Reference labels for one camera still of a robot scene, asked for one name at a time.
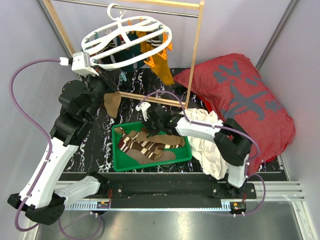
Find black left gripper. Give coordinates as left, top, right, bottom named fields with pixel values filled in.
left=81, top=64, right=122, bottom=119

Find teal clip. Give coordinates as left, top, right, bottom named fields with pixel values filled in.
left=119, top=71, right=127, bottom=84

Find tan brown sock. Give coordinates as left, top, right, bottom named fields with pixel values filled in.
left=104, top=91, right=122, bottom=119

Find white round clip hanger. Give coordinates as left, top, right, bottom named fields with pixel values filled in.
left=81, top=8, right=173, bottom=70

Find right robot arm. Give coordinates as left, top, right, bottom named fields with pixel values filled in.
left=135, top=102, right=253, bottom=199

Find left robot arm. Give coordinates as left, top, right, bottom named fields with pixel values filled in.
left=7, top=66, right=122, bottom=225

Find brown striped socks in tray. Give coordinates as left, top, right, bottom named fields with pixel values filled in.
left=114, top=127, right=186, bottom=165

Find dark green socks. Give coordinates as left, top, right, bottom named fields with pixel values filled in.
left=113, top=31, right=145, bottom=72

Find yellow socks with striped cuffs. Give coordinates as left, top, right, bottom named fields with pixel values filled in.
left=140, top=35, right=175, bottom=86

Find green plastic tray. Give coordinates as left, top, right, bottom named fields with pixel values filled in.
left=111, top=121, right=192, bottom=172

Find white crumpled cloth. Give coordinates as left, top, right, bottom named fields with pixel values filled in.
left=185, top=108, right=229, bottom=180

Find red pillow with blue pattern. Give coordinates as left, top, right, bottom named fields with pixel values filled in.
left=173, top=52, right=296, bottom=176

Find metal hanging rod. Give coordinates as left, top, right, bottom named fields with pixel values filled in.
left=54, top=0, right=198, bottom=19

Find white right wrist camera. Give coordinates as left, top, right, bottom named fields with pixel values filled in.
left=135, top=102, right=151, bottom=122

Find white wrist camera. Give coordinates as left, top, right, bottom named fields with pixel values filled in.
left=135, top=102, right=151, bottom=122
left=71, top=51, right=99, bottom=77

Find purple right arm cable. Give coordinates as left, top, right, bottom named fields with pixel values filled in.
left=138, top=90, right=266, bottom=217

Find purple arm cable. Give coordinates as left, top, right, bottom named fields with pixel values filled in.
left=9, top=58, right=104, bottom=240
left=138, top=90, right=266, bottom=217

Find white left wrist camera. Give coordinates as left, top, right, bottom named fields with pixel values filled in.
left=71, top=51, right=99, bottom=77

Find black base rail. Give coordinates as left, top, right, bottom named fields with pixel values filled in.
left=62, top=172, right=258, bottom=211

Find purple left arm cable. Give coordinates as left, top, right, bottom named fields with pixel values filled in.
left=9, top=58, right=104, bottom=240

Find wooden clothes rack frame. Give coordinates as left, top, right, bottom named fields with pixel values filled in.
left=42, top=0, right=205, bottom=108

